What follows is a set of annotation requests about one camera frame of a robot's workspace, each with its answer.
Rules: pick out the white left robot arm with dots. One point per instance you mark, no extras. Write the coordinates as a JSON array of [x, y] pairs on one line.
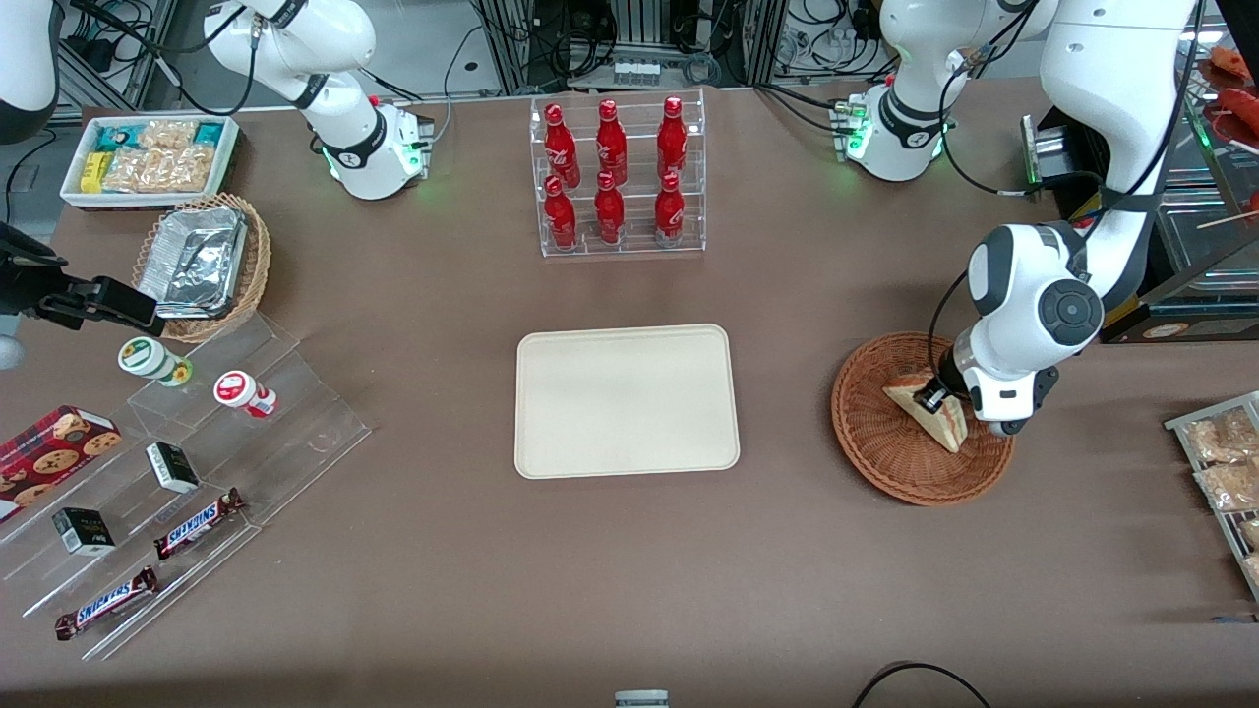
[[1082, 59]]

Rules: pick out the small black box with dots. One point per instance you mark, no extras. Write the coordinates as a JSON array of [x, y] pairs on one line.
[[84, 531], [172, 467]]

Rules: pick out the white power strip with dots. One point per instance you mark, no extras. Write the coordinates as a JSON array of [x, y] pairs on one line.
[[636, 73]]

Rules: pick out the light wicker basket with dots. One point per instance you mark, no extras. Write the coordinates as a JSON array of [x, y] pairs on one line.
[[258, 256]]

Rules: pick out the clear pastry bag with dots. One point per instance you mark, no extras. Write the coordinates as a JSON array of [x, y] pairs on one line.
[[1252, 570], [1251, 533], [1229, 487], [1225, 438]]

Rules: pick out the clear cracker bag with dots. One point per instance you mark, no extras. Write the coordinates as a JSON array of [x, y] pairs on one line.
[[167, 133], [162, 169]]

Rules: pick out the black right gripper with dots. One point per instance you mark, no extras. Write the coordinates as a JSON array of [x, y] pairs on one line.
[[29, 287]]

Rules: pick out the wooden skewer stick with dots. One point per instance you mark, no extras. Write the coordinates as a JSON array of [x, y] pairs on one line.
[[1229, 220]]

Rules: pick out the steel warmer pan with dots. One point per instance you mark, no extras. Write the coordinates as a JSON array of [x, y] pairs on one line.
[[1195, 236], [1195, 167]]

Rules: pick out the teal snack pack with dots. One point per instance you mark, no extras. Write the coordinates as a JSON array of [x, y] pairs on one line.
[[118, 136], [209, 131]]

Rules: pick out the yellow snack pack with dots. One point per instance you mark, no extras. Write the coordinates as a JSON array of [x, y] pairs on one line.
[[91, 172]]

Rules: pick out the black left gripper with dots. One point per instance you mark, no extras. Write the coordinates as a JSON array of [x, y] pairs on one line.
[[947, 382]]

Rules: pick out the red cookie box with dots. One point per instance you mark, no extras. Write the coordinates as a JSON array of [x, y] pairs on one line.
[[49, 457]]

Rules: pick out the Snickers chocolate bar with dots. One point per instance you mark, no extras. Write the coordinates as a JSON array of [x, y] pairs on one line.
[[106, 603], [197, 523]]

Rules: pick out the black food warmer machine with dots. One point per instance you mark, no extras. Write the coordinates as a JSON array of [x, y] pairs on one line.
[[1180, 324]]

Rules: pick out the clear acrylic bottle rack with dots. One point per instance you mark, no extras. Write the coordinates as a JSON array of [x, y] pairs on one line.
[[639, 246]]

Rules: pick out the aluminium foil container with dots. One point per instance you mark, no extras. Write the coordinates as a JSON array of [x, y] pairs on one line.
[[197, 261]]

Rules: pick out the aluminium equipment frame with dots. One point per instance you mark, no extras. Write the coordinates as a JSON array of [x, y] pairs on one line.
[[511, 49]]

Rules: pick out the green lid yogurt cup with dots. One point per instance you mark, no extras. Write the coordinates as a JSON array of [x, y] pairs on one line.
[[148, 356]]

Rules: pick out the clear acrylic stepped display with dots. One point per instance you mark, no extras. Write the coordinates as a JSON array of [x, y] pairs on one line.
[[295, 433]]

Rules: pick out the red lid yogurt cup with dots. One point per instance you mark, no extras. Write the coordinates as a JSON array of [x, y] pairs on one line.
[[236, 388]]

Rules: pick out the triangular sandwich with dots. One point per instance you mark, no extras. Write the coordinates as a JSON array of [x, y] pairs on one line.
[[939, 428]]

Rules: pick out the small dark flat object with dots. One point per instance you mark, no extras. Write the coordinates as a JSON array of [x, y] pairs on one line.
[[1234, 619]]

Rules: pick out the beige rectangular tray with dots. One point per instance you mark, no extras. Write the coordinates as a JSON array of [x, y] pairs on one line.
[[625, 403]]

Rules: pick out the red cola bottle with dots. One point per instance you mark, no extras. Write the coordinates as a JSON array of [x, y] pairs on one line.
[[560, 143], [609, 211], [611, 143], [672, 138], [669, 211], [560, 216]]

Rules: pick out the tray of packaged snacks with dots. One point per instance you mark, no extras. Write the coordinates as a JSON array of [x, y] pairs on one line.
[[1180, 425]]

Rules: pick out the white rectangular snack bin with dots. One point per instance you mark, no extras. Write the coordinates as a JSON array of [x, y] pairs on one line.
[[231, 167]]

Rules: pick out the brown wicker basket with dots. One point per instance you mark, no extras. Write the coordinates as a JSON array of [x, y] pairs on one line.
[[885, 452]]

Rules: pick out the small grey device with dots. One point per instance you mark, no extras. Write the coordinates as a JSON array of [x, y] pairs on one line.
[[641, 699]]

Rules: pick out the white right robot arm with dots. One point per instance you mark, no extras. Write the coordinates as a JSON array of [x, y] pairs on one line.
[[295, 39]]

